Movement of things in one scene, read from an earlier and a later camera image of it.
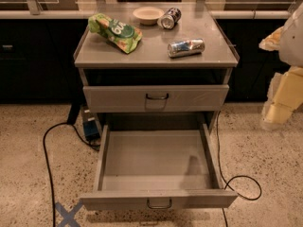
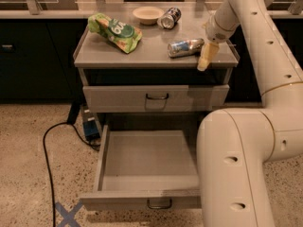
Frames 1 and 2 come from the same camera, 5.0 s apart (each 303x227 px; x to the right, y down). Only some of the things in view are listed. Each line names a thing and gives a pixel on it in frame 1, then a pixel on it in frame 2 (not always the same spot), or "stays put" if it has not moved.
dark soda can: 169,19 stays put
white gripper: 293,44 → 215,33
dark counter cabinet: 37,60 stays put
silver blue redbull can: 186,47 stays put
